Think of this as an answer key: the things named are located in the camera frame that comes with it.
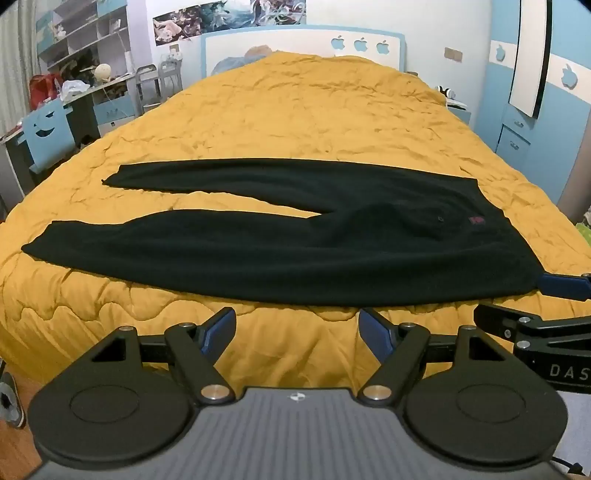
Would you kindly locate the grey shoe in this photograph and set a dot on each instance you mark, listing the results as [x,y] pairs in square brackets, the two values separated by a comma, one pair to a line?
[10,401]

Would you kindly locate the white black-edged mirror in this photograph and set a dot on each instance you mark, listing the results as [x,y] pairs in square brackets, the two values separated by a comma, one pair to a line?
[528,60]

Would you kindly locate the black pants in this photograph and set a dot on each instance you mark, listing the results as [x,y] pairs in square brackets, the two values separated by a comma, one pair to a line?
[277,258]

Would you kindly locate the grey chair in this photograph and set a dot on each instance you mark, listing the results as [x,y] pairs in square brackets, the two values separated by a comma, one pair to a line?
[171,78]
[147,90]

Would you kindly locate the anime wall poster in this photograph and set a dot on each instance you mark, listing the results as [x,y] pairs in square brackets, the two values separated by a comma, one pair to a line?
[279,10]
[226,14]
[178,25]

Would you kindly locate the white and blue headboard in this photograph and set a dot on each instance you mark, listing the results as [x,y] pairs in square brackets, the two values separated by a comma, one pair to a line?
[300,44]

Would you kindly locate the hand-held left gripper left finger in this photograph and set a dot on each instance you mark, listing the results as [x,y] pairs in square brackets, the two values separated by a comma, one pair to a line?
[220,330]

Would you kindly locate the red bag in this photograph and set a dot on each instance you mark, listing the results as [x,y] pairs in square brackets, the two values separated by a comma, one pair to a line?
[44,90]

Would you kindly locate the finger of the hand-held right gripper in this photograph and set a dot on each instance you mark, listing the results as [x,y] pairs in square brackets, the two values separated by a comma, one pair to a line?
[496,321]
[551,284]

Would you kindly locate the blue pillow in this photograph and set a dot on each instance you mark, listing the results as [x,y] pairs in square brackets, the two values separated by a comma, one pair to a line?
[233,62]

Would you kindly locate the yellow quilt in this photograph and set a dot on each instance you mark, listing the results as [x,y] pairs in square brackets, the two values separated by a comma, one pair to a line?
[300,115]

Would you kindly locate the desk with blue drawer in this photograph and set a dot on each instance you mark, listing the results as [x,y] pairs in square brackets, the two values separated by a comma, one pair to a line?
[106,108]

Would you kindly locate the white shelf unit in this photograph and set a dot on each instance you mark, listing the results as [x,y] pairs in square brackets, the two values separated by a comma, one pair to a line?
[87,32]

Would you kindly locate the wall switch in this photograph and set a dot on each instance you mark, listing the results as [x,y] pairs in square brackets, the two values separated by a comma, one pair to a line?
[453,53]

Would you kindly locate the blue smiley chair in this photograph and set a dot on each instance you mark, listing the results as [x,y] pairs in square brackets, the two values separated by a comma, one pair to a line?
[48,134]

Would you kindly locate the white ball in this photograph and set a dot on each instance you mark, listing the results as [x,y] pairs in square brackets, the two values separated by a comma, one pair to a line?
[103,73]

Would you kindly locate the white plastic bag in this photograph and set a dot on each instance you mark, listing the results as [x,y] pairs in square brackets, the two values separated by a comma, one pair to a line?
[75,88]

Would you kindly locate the white nightstand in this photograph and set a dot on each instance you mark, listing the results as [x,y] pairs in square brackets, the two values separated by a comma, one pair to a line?
[461,113]

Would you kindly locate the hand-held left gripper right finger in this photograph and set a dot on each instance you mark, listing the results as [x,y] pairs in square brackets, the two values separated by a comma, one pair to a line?
[373,331]

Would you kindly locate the blue wardrobe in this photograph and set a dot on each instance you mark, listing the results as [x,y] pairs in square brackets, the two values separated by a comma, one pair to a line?
[570,138]

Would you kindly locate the black and white toy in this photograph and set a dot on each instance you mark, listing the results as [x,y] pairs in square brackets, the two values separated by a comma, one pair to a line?
[447,91]

